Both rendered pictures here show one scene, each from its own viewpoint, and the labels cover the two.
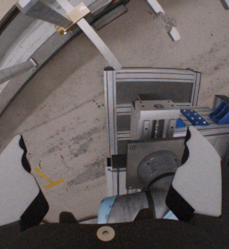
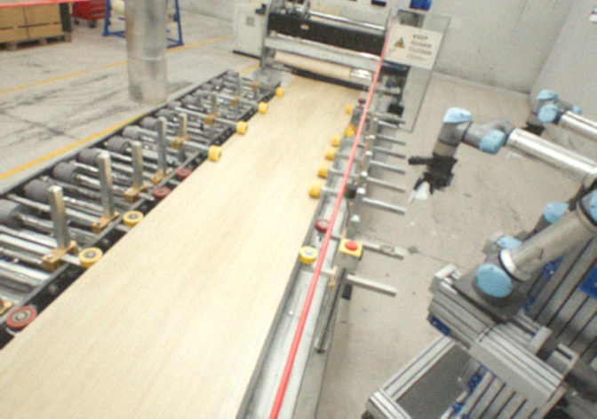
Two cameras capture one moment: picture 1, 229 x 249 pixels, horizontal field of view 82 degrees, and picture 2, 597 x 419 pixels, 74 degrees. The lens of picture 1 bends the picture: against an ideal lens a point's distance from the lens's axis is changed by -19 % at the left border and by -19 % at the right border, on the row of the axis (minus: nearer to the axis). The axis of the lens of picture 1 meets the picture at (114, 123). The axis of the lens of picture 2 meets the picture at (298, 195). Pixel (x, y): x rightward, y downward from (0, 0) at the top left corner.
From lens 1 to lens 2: 152 cm
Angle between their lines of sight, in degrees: 78
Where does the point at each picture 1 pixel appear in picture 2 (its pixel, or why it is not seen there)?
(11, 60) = (276, 374)
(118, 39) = (342, 375)
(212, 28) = (407, 286)
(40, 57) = not seen: hidden behind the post
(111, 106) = not seen: outside the picture
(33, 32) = (288, 334)
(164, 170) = not seen: hidden behind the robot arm
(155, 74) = (419, 361)
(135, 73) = (401, 375)
